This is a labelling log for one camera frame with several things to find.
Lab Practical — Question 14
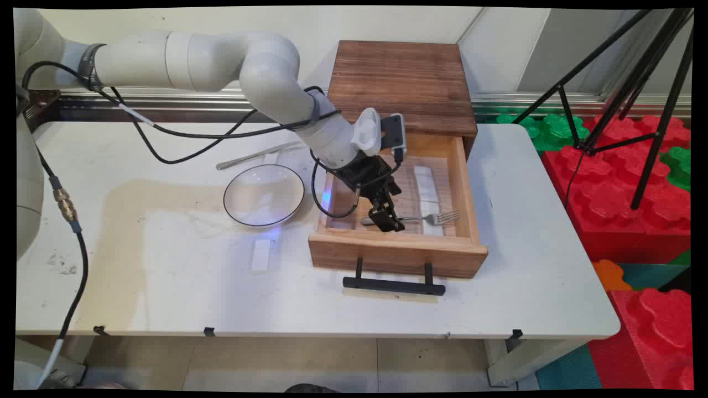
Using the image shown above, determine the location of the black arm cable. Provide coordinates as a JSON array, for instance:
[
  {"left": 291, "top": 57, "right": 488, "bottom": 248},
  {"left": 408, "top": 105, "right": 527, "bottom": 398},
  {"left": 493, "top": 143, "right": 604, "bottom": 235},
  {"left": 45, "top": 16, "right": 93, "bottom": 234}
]
[{"left": 21, "top": 61, "right": 404, "bottom": 219}]

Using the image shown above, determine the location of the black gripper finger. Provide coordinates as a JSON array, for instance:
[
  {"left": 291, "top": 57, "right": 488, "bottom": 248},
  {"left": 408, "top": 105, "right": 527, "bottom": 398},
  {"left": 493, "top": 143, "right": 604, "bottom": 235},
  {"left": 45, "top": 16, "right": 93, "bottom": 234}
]
[
  {"left": 385, "top": 193, "right": 405, "bottom": 233},
  {"left": 369, "top": 202, "right": 391, "bottom": 232}
]

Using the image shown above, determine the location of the aluminium wall rail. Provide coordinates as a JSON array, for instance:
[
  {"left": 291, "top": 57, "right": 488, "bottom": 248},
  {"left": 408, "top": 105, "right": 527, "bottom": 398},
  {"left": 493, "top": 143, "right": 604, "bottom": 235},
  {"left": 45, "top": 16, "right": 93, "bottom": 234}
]
[{"left": 55, "top": 86, "right": 692, "bottom": 123}]

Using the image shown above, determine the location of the orange foam block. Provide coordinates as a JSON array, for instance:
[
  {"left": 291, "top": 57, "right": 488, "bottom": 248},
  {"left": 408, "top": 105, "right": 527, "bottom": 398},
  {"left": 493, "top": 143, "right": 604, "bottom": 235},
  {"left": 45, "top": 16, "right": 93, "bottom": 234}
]
[{"left": 592, "top": 259, "right": 632, "bottom": 292}]

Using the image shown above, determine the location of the white plate with black rim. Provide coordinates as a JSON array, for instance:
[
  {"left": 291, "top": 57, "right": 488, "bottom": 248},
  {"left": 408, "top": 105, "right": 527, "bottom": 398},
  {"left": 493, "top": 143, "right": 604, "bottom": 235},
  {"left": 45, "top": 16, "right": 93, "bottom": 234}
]
[{"left": 223, "top": 164, "right": 306, "bottom": 228}]

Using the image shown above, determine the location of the teal foam mat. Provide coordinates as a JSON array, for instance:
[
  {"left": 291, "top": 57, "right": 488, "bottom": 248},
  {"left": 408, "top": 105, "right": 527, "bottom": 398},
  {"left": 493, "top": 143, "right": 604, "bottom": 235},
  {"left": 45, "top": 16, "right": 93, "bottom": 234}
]
[{"left": 535, "top": 343, "right": 602, "bottom": 391}]

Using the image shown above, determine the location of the black drawer handle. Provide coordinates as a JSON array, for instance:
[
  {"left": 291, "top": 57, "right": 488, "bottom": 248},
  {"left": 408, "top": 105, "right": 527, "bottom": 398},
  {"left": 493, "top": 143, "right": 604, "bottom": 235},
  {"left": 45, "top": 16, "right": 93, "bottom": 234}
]
[{"left": 342, "top": 257, "right": 447, "bottom": 297}]

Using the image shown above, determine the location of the large red foam block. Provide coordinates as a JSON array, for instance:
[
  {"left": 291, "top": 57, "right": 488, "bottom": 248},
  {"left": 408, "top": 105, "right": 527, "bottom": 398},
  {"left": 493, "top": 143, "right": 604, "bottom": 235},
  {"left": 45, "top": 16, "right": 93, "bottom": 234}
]
[{"left": 541, "top": 113, "right": 692, "bottom": 265}]

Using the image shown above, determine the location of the silver metal fork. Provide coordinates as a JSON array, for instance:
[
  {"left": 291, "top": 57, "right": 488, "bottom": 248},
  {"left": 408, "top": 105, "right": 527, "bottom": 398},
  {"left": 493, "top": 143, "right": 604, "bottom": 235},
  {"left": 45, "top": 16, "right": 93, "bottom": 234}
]
[{"left": 361, "top": 209, "right": 461, "bottom": 227}]

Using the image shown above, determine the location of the light wooden drawer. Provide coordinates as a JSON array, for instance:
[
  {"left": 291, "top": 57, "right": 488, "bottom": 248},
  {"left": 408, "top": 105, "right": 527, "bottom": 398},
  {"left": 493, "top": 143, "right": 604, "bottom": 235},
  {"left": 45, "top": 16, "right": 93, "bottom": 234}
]
[{"left": 308, "top": 130, "right": 489, "bottom": 280}]

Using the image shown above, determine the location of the white table leg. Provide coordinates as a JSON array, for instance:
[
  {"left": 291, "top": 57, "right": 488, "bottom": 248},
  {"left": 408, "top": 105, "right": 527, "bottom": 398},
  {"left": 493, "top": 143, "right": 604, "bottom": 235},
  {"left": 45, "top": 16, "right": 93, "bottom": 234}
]
[{"left": 485, "top": 338, "right": 588, "bottom": 387}]

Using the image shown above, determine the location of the silver metal knife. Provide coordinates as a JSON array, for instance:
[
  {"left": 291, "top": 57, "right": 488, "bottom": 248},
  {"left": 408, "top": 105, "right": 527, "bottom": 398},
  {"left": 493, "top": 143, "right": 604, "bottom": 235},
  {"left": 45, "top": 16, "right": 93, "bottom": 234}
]
[{"left": 216, "top": 141, "right": 304, "bottom": 171}]

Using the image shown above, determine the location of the dark wooden drawer cabinet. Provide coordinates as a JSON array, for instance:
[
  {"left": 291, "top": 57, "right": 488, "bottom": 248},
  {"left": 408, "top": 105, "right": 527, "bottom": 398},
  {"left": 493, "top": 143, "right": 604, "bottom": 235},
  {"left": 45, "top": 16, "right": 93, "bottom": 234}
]
[{"left": 322, "top": 40, "right": 479, "bottom": 166}]

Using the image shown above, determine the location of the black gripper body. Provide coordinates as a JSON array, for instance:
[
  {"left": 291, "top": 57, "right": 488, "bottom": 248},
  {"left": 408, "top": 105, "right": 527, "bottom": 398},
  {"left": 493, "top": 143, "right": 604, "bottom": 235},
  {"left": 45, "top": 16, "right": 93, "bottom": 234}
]
[{"left": 334, "top": 154, "right": 403, "bottom": 208}]

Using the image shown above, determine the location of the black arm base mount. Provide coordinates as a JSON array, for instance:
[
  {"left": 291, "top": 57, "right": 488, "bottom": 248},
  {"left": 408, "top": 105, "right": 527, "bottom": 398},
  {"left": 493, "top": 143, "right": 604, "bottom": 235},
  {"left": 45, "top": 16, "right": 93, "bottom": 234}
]
[{"left": 22, "top": 88, "right": 61, "bottom": 132}]

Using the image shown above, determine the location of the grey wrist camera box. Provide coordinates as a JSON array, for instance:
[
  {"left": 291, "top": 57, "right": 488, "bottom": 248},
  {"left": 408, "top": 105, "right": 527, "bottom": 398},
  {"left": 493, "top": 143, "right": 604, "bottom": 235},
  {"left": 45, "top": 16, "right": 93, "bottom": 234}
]
[{"left": 381, "top": 113, "right": 408, "bottom": 165}]

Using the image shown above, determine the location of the black tripod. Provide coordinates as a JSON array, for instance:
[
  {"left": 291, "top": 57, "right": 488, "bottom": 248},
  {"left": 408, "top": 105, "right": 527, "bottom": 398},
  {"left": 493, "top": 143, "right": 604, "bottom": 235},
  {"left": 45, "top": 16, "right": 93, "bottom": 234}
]
[{"left": 512, "top": 8, "right": 695, "bottom": 211}]

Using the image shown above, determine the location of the green foam block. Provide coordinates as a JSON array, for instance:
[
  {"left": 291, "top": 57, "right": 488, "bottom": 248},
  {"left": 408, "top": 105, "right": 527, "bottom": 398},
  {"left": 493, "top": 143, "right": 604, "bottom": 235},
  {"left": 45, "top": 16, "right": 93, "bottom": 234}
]
[
  {"left": 660, "top": 146, "right": 692, "bottom": 192},
  {"left": 495, "top": 112, "right": 590, "bottom": 153}
]

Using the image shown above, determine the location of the long white cutlery rest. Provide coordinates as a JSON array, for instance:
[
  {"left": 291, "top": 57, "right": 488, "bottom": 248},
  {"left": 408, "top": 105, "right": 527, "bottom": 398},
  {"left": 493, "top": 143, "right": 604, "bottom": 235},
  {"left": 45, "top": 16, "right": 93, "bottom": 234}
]
[{"left": 413, "top": 166, "right": 446, "bottom": 237}]

